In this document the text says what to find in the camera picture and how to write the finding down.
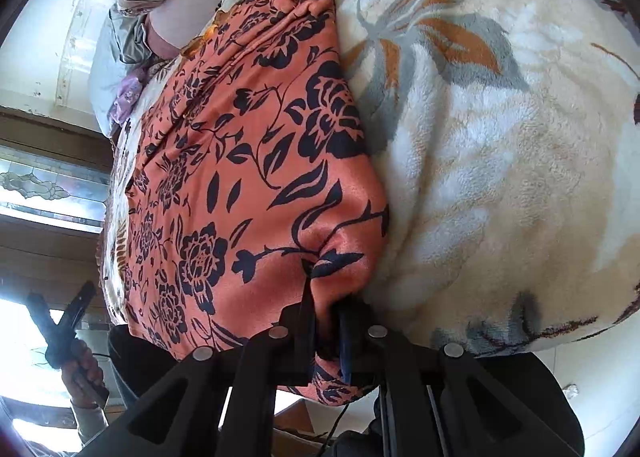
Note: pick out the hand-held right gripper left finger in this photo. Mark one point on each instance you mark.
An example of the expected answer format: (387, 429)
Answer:
(309, 322)

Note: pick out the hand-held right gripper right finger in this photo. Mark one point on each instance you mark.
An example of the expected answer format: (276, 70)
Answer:
(350, 337)

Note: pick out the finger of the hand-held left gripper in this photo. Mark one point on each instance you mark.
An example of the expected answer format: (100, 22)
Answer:
(45, 322)
(82, 304)

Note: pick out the orange black floral garment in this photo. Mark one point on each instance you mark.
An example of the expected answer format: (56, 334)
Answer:
(240, 162)

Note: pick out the person's left forearm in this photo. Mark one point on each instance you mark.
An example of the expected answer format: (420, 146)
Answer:
(92, 424)

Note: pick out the person's left hand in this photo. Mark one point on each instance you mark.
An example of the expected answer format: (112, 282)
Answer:
(95, 367)

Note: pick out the stained glass window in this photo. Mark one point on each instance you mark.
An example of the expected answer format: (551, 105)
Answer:
(45, 187)

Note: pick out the person's dark pants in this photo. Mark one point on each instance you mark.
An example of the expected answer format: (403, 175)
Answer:
(530, 387)

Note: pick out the purple floral cloth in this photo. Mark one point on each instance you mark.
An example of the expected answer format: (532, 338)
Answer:
(129, 94)

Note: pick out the cream leaf print fleece blanket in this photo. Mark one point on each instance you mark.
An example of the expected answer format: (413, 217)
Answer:
(490, 137)

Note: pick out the grey-blue pillow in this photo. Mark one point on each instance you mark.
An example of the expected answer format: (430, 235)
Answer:
(115, 52)

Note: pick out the pink pillow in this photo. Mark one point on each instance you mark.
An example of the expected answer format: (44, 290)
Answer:
(180, 22)

